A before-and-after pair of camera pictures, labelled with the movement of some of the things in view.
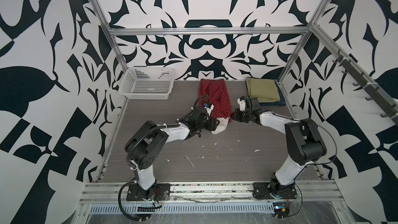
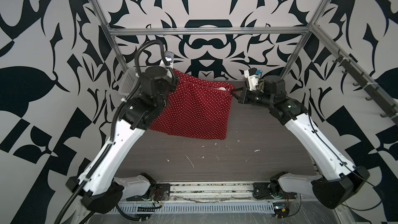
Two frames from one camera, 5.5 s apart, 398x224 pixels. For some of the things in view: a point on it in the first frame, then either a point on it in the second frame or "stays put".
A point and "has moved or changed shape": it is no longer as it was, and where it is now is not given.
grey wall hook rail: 390,106 stays put
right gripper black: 237,116 to 245,98
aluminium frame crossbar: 211,30 stays put
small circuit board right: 280,209 stays put
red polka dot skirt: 215,92 has moved or changed shape
